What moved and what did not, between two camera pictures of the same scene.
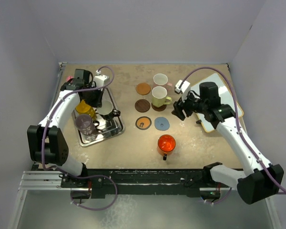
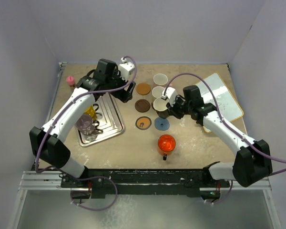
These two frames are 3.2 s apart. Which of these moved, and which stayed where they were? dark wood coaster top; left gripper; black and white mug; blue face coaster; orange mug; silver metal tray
Moved: black and white mug; left gripper
Stayed: dark wood coaster top; silver metal tray; blue face coaster; orange mug
